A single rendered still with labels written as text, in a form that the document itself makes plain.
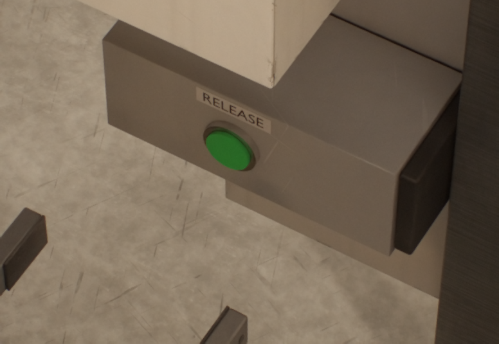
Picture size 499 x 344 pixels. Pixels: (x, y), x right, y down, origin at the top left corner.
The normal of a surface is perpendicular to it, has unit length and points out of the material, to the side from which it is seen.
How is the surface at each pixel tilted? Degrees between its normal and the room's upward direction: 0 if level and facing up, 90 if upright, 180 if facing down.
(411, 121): 0
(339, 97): 0
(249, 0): 90
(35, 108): 0
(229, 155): 90
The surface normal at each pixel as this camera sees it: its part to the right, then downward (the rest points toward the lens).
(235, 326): 0.00, -0.62
